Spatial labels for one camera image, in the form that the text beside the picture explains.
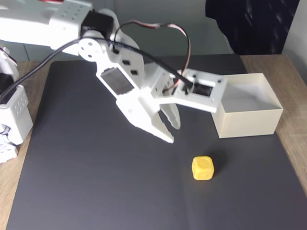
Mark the white open box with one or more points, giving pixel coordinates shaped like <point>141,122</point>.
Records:
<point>249,123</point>

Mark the yellow cube block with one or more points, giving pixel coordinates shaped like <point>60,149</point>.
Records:
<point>202,169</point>

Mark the dark hanging cloth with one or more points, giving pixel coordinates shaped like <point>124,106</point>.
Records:
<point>259,26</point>

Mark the white gripper camera mount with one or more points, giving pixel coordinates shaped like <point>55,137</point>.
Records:
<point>204,103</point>

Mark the black table mat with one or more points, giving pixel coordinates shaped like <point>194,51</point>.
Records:
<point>120,179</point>

